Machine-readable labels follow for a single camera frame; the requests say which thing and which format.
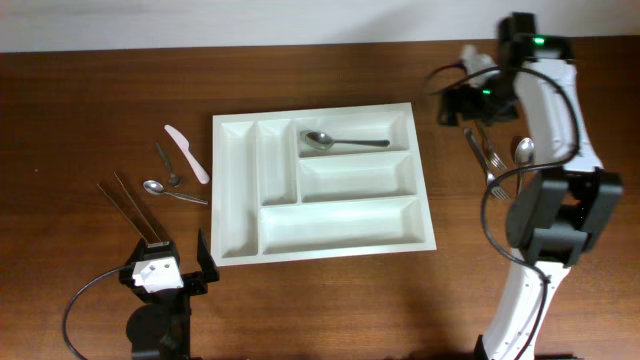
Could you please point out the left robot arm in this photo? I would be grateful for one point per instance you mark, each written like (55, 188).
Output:
(160, 328)

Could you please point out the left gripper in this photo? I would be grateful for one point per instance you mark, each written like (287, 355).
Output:
(197, 280)

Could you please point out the silver fork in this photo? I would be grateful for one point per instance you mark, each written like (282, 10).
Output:
(482, 162)
(490, 155)

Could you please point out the small silver teaspoon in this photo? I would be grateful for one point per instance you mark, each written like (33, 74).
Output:
(156, 188)

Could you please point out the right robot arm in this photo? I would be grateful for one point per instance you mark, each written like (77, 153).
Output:
(561, 213)

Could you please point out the white plastic cutlery tray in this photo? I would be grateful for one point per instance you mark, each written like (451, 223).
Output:
(277, 199)

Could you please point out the pink plastic knife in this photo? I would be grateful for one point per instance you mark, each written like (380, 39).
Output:
(183, 144)

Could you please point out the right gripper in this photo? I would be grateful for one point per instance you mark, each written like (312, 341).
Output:
(468, 109)

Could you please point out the small dark teaspoon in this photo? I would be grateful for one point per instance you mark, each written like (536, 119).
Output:
(174, 180)

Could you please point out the large silver spoon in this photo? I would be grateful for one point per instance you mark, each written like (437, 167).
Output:
(524, 153)
(323, 141)

